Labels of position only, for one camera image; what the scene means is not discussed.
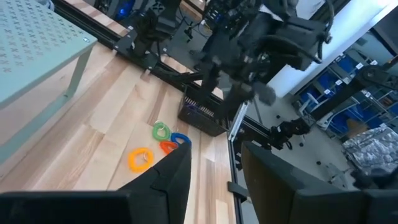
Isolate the shelf with blue bins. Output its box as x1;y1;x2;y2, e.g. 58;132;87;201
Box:
294;52;398;138

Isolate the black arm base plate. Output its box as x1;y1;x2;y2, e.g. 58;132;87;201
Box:
112;28;160;72

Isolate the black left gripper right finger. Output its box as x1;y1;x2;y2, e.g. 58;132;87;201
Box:
241;141;366;224

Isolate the black plastic basket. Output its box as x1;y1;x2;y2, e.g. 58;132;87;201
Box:
177;88;230;137

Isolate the camouflage cloth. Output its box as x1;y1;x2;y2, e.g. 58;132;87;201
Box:
341;126;398;177

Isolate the orange coil wristband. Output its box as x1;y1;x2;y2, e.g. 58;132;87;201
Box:
159;140;178;156

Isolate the silver aluminium extrusion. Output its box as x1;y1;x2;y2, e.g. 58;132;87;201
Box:
228;102;249;142

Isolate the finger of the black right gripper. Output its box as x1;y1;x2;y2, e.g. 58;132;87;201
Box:
198;60;222;105
221;81;251;121

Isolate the office chair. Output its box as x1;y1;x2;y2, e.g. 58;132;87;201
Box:
267;117;312;151

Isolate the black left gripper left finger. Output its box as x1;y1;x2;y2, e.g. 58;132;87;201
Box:
119;142;193;224

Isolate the green coil wristband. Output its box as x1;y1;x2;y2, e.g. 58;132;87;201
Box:
152;121;172;141

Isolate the black frame clamp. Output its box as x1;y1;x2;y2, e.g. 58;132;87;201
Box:
226;181;249;203

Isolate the green perforated metal shelf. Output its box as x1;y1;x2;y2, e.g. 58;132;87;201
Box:
0;0;99;166

